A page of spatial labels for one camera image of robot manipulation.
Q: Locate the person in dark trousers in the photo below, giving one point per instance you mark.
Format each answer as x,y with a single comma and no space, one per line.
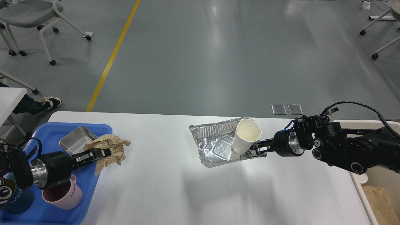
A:
29,105

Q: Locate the stainless steel rectangular tin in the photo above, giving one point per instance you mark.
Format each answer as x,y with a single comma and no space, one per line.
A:
73,143

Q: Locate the aluminium foil tray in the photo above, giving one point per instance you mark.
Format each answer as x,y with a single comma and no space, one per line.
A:
214,143

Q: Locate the floor outlet plate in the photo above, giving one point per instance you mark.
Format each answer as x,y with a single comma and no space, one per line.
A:
295,109
279,109

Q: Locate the dark blue HOME mug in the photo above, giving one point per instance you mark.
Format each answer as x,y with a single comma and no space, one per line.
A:
14,199

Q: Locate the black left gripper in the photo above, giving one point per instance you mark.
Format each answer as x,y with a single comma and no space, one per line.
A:
55,168

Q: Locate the blue plastic tray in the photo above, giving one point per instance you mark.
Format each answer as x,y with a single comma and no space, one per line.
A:
43,213

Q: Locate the beige plastic bin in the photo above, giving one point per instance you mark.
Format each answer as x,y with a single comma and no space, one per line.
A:
381,177

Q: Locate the white paper cup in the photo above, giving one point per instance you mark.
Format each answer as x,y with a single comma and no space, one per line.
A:
247,133

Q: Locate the pink ribbed mug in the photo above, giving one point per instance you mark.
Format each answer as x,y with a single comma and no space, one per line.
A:
65,196

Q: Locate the small white cup in bin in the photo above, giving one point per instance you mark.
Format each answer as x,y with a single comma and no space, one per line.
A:
359,179

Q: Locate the brown paper in bin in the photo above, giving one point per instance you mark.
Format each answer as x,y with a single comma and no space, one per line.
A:
380,205

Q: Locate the white side table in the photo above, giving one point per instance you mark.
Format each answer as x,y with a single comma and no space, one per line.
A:
9,98

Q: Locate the left floor outlet plate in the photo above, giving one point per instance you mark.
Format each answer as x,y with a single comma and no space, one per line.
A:
279,109

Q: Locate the right floor outlet plate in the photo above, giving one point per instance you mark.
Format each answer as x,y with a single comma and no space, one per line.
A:
295,109

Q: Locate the grey office chair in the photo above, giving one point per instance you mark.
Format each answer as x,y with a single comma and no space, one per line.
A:
37,13

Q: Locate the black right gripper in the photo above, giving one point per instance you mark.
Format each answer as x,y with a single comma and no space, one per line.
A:
283,143

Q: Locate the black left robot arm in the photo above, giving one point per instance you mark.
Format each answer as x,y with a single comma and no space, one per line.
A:
18,162

